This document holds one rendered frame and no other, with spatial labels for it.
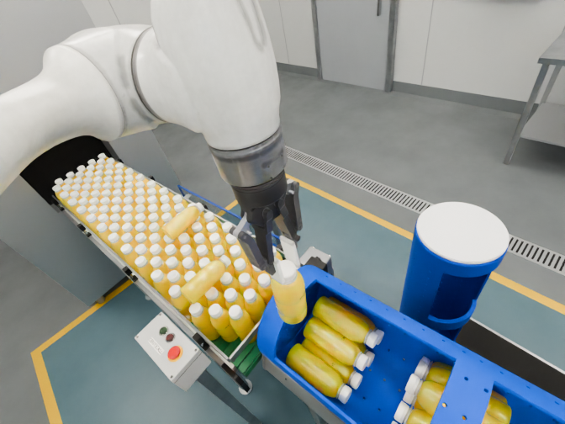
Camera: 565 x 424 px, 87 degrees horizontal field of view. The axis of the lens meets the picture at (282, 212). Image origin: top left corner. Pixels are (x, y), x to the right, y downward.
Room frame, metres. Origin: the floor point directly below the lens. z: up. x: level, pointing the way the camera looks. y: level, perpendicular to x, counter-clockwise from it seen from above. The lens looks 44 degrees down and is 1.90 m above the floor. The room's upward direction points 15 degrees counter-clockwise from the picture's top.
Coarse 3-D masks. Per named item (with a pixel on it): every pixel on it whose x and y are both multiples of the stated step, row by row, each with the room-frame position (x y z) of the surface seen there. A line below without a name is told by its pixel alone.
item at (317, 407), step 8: (264, 360) 0.40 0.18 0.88; (264, 368) 0.39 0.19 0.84; (272, 368) 0.37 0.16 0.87; (280, 376) 0.34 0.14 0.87; (288, 384) 0.31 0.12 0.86; (296, 384) 0.30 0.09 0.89; (296, 392) 0.29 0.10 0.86; (304, 392) 0.28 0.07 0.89; (304, 400) 0.26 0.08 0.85; (312, 400) 0.25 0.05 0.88; (312, 408) 0.24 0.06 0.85; (320, 408) 0.23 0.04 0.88; (320, 416) 0.22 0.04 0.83; (328, 416) 0.21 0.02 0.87
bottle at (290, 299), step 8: (296, 272) 0.33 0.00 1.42; (272, 280) 0.33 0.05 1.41; (296, 280) 0.31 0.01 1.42; (272, 288) 0.32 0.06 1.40; (280, 288) 0.31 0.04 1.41; (288, 288) 0.30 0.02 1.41; (296, 288) 0.30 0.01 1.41; (304, 288) 0.32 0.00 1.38; (280, 296) 0.30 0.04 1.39; (288, 296) 0.30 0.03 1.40; (296, 296) 0.30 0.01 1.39; (304, 296) 0.32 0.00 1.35; (280, 304) 0.31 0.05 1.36; (288, 304) 0.30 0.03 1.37; (296, 304) 0.30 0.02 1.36; (304, 304) 0.31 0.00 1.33; (280, 312) 0.31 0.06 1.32; (288, 312) 0.30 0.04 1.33; (296, 312) 0.30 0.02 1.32; (304, 312) 0.31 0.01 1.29; (288, 320) 0.30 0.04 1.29; (296, 320) 0.30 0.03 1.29
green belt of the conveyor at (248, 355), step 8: (216, 344) 0.48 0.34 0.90; (224, 344) 0.48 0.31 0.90; (232, 344) 0.47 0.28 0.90; (248, 344) 0.46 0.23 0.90; (256, 344) 0.45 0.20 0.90; (224, 352) 0.45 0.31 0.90; (232, 352) 0.44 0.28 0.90; (248, 352) 0.43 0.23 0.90; (256, 352) 0.42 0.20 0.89; (240, 360) 0.41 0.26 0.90; (248, 360) 0.41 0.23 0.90; (256, 360) 0.41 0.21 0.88; (240, 368) 0.39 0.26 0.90; (248, 368) 0.38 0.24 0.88
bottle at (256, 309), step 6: (258, 294) 0.54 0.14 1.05; (258, 300) 0.52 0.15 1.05; (246, 306) 0.51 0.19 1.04; (252, 306) 0.51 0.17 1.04; (258, 306) 0.51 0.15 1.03; (264, 306) 0.52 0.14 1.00; (252, 312) 0.50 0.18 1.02; (258, 312) 0.50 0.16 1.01; (252, 318) 0.51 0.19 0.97; (258, 318) 0.50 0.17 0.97
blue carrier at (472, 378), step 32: (320, 288) 0.51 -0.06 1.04; (352, 288) 0.40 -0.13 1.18; (384, 320) 0.29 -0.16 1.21; (384, 352) 0.30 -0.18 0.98; (416, 352) 0.26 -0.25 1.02; (448, 352) 0.19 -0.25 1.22; (384, 384) 0.23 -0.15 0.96; (448, 384) 0.13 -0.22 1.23; (480, 384) 0.12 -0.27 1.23; (512, 384) 0.11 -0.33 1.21; (352, 416) 0.16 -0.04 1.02; (384, 416) 0.16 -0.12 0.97; (448, 416) 0.09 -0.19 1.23; (480, 416) 0.08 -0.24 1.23; (512, 416) 0.09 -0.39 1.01; (544, 416) 0.07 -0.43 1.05
